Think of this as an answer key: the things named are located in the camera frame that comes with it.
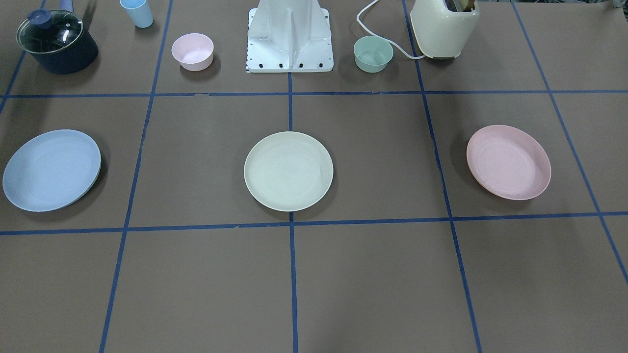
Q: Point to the pink plate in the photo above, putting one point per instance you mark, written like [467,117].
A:
[508,162]

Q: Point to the cream plate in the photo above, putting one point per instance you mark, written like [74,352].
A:
[288,171]

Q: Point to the green bowl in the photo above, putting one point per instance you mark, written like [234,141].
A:
[372,54]

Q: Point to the pink bowl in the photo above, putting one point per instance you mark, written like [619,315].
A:
[193,51]

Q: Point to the cream toaster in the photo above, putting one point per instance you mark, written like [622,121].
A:
[441,34]

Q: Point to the toast slice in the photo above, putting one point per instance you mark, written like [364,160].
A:
[460,6]

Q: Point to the light blue cup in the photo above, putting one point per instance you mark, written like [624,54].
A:
[139,12]

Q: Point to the light blue plate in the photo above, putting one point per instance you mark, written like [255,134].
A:
[52,170]

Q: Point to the dark blue pot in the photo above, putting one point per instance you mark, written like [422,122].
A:
[74,58]

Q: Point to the glass pot lid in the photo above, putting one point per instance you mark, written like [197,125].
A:
[49,31]

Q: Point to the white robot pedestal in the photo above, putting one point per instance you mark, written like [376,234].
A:
[289,36]

